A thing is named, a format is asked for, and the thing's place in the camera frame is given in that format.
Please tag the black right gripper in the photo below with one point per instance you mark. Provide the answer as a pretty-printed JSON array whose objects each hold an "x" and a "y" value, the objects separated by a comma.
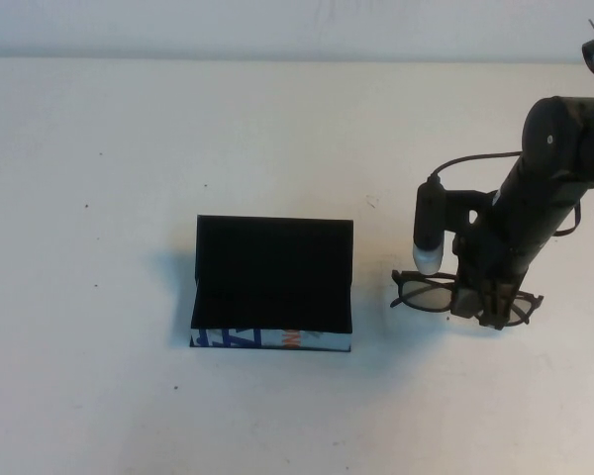
[{"x": 480, "y": 262}]

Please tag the black glasses case printed front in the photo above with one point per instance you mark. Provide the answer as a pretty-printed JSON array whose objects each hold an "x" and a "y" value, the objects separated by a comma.
[{"x": 272, "y": 267}]

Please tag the black frame glasses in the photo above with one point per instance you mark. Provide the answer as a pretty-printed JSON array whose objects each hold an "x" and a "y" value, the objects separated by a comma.
[{"x": 421, "y": 297}]

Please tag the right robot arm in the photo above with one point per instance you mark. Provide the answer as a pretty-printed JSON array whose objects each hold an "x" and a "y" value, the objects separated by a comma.
[{"x": 549, "y": 138}]

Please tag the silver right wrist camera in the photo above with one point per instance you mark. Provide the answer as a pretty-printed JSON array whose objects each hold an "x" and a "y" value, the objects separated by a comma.
[{"x": 428, "y": 259}]

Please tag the black right camera mount bracket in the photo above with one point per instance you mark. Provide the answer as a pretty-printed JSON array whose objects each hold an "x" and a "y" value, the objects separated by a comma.
[{"x": 465, "y": 203}]

